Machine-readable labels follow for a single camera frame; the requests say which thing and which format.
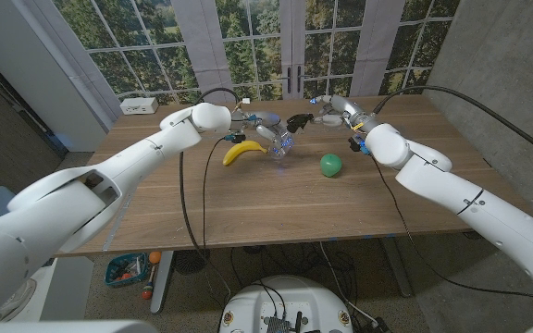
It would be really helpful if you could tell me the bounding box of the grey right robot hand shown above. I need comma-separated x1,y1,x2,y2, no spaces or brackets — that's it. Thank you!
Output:
309,94,378,134

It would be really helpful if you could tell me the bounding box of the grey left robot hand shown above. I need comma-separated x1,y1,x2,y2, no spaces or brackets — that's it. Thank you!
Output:
231,110,295,161

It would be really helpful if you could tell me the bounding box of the clear plastic spray bottle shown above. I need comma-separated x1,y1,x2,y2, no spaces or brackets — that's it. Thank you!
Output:
266,124,295,161

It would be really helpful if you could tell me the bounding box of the black spray bottle top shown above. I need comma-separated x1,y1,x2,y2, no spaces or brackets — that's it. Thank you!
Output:
286,113,315,134

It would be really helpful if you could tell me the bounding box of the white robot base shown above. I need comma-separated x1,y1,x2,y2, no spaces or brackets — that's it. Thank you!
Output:
219,275,353,333

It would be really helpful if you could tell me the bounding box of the yellow toy banana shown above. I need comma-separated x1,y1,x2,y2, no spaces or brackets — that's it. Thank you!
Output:
222,140,268,167

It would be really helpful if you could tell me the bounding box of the green toy apple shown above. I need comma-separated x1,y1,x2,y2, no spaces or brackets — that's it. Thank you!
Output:
319,154,343,179

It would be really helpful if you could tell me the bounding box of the teal toy basket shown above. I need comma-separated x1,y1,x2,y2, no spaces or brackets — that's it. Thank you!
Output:
104,252,150,289

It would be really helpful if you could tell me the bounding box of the colourful toy maraca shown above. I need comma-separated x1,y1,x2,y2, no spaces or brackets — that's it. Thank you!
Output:
141,263,156,301

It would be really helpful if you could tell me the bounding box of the printed window backdrop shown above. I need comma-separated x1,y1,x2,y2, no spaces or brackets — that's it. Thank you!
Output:
11,0,462,106

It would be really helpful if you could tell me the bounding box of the white power strip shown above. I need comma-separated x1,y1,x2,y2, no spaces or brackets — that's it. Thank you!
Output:
119,96,160,116

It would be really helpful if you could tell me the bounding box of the black floor fan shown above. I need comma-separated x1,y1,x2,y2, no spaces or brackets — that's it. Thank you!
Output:
173,248,211,275

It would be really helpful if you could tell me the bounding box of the grey table leg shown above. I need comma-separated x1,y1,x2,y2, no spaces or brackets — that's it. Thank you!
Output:
379,238,415,298

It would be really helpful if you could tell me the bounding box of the white table leg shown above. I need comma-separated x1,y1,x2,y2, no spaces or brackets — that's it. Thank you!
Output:
149,251,175,315

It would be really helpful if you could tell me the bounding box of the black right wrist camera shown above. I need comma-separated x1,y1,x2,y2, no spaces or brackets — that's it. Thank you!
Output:
348,135,371,155

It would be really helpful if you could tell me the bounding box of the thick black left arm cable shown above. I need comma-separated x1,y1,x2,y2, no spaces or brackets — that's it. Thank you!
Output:
178,86,243,300

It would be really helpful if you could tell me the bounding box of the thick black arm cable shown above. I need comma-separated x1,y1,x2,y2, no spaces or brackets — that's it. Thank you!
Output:
178,86,243,300
371,84,533,166

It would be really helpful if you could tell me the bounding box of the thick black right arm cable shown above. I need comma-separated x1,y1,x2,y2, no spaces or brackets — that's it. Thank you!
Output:
371,84,533,166

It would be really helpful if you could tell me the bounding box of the thin black left camera cable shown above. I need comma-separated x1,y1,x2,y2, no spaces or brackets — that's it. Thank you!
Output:
201,135,230,260

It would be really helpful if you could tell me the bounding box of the black floor cable tangle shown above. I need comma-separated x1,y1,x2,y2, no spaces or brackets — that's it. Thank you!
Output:
229,240,355,297

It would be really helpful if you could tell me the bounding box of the white floor cable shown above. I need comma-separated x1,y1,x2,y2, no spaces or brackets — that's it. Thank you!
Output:
319,242,381,327

